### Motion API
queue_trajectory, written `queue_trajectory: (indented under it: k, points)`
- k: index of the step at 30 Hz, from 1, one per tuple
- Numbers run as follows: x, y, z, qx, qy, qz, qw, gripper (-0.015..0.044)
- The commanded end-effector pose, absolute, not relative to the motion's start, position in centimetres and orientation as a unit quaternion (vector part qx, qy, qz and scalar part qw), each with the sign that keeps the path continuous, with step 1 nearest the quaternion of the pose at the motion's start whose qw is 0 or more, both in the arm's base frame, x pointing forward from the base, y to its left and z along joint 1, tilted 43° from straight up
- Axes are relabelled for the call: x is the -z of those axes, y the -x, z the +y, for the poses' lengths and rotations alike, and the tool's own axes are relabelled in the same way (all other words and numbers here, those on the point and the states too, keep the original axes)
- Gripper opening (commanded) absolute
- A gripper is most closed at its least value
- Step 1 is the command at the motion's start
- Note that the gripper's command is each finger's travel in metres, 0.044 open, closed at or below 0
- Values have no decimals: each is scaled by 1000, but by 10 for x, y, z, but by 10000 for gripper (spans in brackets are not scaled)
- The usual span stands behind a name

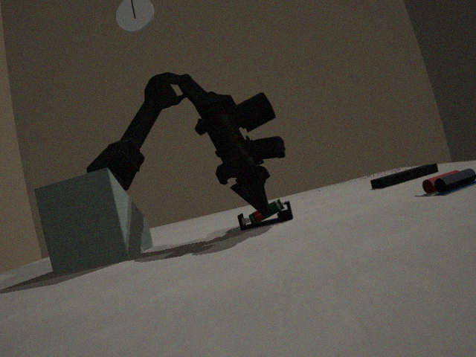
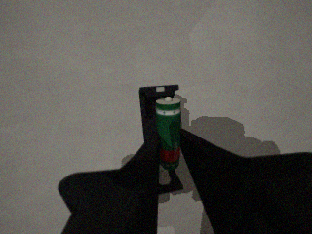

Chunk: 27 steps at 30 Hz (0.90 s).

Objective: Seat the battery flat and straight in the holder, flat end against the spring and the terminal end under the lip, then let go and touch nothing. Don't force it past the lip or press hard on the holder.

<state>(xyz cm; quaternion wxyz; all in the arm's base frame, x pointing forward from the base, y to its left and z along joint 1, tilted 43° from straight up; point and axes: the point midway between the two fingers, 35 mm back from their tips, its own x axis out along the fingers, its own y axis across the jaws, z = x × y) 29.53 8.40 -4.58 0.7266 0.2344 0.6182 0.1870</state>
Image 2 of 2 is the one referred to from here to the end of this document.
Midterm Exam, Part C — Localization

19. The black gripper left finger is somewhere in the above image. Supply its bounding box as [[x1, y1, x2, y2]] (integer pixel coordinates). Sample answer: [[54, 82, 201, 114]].
[[58, 131, 160, 234]]

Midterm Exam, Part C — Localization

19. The black battery holder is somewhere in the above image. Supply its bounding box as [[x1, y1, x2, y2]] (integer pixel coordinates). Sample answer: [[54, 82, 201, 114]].
[[139, 85, 183, 194]]

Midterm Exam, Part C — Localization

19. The green battery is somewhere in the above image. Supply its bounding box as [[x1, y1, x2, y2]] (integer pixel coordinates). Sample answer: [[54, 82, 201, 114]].
[[156, 97, 181, 171]]

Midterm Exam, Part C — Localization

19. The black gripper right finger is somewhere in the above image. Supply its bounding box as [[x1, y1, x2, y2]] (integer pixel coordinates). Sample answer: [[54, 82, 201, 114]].
[[180, 128, 312, 234]]

